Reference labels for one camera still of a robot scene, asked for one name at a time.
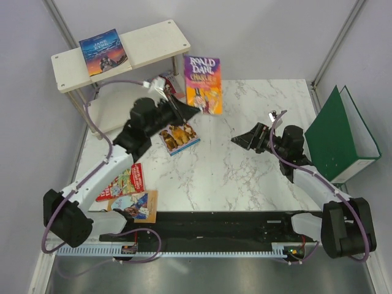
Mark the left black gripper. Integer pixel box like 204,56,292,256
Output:
146,94,200,138

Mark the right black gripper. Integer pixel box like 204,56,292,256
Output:
231,122,287,158

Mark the Roald Dahl purple book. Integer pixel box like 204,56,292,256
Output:
184,55,223,115

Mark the Jane Eyre blue book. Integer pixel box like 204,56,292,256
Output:
79,29,132,81

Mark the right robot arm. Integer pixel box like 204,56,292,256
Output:
231,122,377,262

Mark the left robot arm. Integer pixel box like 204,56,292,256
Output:
41,97,200,253

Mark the dog picture book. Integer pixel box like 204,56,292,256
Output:
159,123,200,156

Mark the pink book on shelf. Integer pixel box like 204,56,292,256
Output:
145,70,186,102

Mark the white two-tier shelf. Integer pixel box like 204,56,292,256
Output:
51,20,191,133

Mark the red Treehouse book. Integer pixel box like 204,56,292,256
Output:
96,163,145,202

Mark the green lever arch binder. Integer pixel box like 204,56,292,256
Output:
304,86,382,184

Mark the orange illustrated book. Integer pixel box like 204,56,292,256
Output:
107,190,158,224

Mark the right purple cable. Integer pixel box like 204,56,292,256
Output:
269,110,373,266

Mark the purple cable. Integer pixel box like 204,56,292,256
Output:
41,78,163,278
269,110,373,266

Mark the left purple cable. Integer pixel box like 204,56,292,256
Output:
41,78,163,278

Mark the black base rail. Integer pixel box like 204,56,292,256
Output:
99,211,313,250

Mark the white slotted cable duct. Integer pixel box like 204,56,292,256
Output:
56,243,287,258

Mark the aluminium frame post left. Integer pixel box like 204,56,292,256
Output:
42,0,78,49

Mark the aluminium frame post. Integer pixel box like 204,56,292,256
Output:
310,0,368,91
42,0,78,49

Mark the aluminium frame post right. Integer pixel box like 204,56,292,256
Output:
310,0,368,91

